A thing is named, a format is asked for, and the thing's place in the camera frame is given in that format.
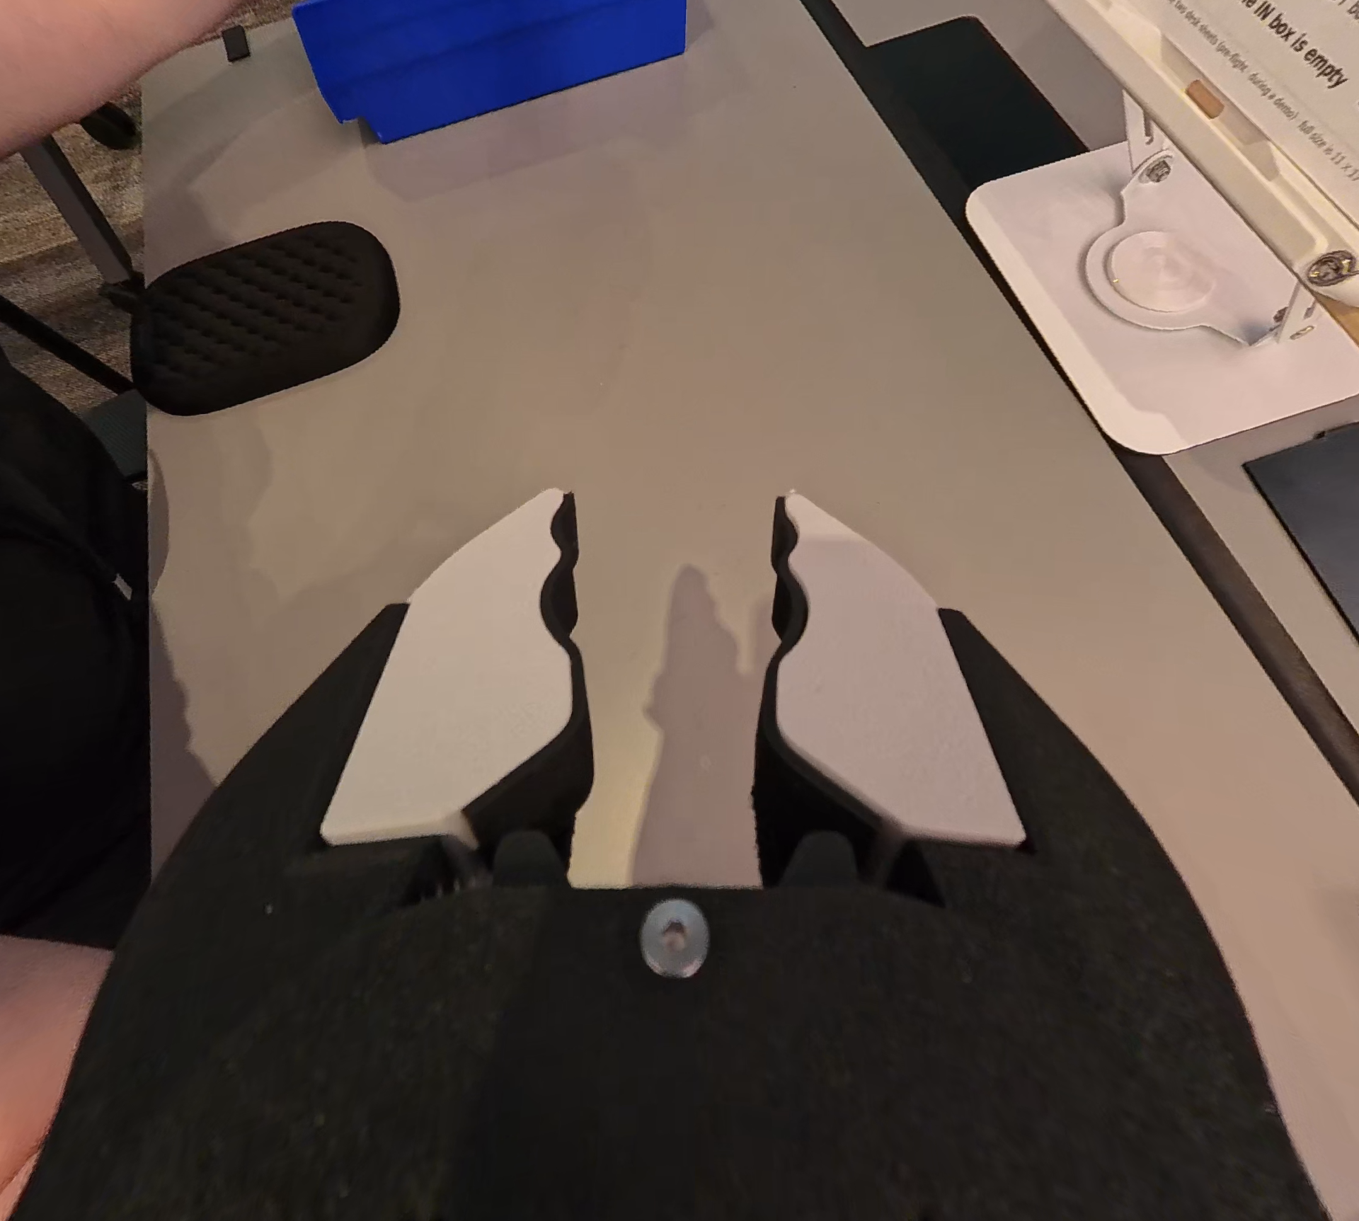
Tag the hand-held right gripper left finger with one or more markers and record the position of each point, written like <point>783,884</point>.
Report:
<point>456,702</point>

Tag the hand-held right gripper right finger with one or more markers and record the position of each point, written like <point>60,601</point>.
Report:
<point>892,712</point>

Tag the blue plastic bin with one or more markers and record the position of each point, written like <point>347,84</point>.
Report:
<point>477,43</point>

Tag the person's dark clothing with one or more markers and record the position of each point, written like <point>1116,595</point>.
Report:
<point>64,659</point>

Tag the black padded chair armrest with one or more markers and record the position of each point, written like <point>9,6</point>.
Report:
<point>265,319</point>

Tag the grey chair base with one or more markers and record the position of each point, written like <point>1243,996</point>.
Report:
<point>74,202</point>

